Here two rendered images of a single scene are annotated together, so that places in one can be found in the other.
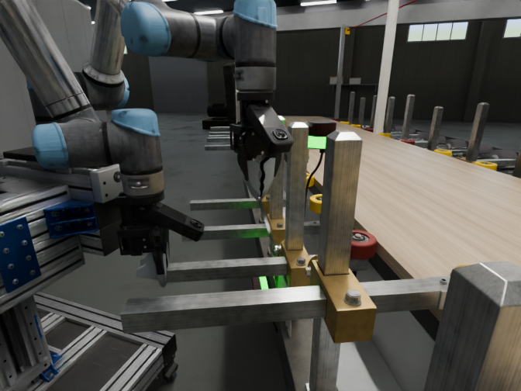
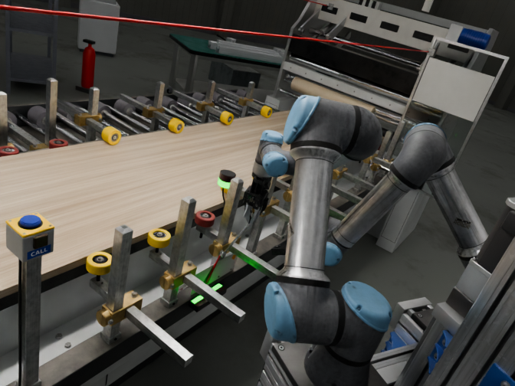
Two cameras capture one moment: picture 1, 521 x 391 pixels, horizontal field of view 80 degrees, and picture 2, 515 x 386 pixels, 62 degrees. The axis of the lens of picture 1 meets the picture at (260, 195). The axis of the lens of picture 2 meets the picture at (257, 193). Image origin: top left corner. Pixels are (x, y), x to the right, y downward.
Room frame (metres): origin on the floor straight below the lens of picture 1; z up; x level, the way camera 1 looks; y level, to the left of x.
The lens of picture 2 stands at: (1.73, 0.80, 1.79)
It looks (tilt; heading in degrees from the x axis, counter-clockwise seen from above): 26 degrees down; 216
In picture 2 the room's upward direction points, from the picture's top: 16 degrees clockwise
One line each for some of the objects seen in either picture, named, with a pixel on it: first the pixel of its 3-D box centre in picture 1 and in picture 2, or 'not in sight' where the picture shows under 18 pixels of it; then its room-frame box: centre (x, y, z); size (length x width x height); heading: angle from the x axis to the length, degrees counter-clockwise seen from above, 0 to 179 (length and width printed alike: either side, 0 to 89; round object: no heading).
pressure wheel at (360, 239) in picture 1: (355, 257); (203, 226); (0.62, -0.21, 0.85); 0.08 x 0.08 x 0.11
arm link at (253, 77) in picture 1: (254, 81); (264, 168); (0.62, 0.01, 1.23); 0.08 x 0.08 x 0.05
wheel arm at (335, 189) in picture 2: not in sight; (325, 183); (-0.15, -0.13, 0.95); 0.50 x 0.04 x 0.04; 96
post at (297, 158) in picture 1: (294, 230); (224, 233); (0.64, -0.08, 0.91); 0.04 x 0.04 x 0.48; 6
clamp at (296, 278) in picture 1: (296, 261); (224, 244); (0.62, -0.08, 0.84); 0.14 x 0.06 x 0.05; 6
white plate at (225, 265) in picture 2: (279, 283); (215, 272); (0.67, -0.05, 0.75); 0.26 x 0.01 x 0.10; 6
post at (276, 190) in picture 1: (276, 197); (177, 258); (0.89, -0.05, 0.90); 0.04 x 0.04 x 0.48; 6
